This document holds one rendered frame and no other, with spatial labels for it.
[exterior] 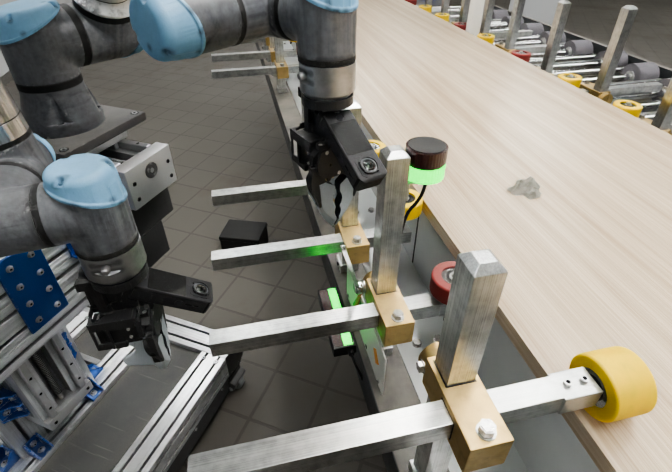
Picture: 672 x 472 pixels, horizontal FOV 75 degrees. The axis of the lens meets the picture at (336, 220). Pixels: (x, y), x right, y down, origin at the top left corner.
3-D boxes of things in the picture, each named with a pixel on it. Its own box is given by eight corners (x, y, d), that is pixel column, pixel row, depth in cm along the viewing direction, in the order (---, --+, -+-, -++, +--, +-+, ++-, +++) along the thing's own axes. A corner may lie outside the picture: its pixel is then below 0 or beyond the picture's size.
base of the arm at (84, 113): (7, 132, 89) (-16, 83, 83) (68, 106, 100) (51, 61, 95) (64, 143, 85) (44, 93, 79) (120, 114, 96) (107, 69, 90)
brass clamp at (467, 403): (457, 476, 47) (465, 452, 44) (411, 369, 58) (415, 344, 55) (509, 462, 48) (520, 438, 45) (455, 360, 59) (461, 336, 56)
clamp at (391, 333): (383, 347, 73) (385, 327, 70) (361, 290, 83) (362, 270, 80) (415, 341, 74) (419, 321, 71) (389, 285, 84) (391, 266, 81)
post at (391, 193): (371, 370, 88) (387, 154, 60) (366, 355, 91) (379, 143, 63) (387, 366, 89) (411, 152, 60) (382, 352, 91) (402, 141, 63)
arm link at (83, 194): (37, 155, 51) (116, 144, 53) (70, 231, 57) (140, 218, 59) (24, 189, 45) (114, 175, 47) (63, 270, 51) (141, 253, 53)
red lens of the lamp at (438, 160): (413, 171, 61) (414, 157, 60) (398, 152, 66) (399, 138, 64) (453, 166, 62) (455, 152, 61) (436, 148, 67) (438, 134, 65)
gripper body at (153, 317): (109, 315, 67) (83, 255, 60) (168, 306, 69) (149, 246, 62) (99, 356, 61) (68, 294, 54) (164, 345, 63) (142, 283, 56)
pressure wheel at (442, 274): (434, 341, 76) (444, 294, 70) (417, 308, 83) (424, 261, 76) (476, 333, 78) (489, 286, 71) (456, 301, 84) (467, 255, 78)
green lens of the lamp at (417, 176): (411, 187, 62) (413, 173, 61) (397, 166, 67) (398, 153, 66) (450, 182, 63) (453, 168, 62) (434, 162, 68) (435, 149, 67)
